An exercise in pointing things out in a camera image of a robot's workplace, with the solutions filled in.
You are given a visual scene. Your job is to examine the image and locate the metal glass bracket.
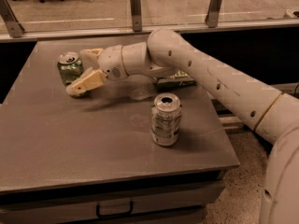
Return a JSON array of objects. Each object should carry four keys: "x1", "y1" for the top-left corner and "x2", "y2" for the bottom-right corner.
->
[
  {"x1": 0, "y1": 0, "x2": 24, "y2": 38},
  {"x1": 130, "y1": 0, "x2": 142, "y2": 32},
  {"x1": 205, "y1": 0, "x2": 222, "y2": 28}
]

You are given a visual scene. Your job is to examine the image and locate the silver white soda can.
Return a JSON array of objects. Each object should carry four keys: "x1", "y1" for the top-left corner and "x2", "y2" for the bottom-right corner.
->
[{"x1": 151, "y1": 92, "x2": 182, "y2": 147}]

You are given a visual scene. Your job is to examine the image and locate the middle metal glass bracket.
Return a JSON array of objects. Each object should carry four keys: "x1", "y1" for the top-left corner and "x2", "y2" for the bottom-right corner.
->
[{"x1": 130, "y1": 0, "x2": 142, "y2": 32}]

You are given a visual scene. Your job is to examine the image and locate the grey cabinet drawer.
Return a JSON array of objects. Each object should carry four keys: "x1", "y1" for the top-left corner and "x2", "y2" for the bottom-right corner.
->
[{"x1": 0, "y1": 180, "x2": 225, "y2": 224}]

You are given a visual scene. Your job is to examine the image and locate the black drawer handle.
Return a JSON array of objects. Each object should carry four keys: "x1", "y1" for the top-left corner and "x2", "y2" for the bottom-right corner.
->
[{"x1": 95, "y1": 201, "x2": 134, "y2": 219}]

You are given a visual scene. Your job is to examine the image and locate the green kettle chips bag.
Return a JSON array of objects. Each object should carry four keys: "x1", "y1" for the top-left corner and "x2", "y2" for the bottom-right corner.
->
[{"x1": 156, "y1": 71, "x2": 196, "y2": 91}]

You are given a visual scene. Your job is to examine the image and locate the left metal glass bracket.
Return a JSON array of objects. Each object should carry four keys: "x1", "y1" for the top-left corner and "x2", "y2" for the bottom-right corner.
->
[{"x1": 0, "y1": 0, "x2": 24, "y2": 38}]

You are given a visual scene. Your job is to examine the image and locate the right metal glass bracket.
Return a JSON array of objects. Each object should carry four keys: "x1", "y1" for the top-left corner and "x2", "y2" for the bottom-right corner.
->
[{"x1": 205, "y1": 0, "x2": 222, "y2": 28}]

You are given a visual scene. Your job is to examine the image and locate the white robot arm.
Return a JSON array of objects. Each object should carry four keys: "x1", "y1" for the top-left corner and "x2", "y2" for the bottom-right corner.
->
[{"x1": 66, "y1": 29, "x2": 299, "y2": 224}]

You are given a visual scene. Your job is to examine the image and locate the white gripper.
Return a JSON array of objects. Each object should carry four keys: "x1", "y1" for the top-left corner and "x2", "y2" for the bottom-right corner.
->
[{"x1": 65, "y1": 45, "x2": 128, "y2": 97}]

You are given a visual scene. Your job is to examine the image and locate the green soda can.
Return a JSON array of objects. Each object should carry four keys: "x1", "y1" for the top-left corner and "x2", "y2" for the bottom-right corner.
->
[{"x1": 57, "y1": 51, "x2": 84, "y2": 86}]

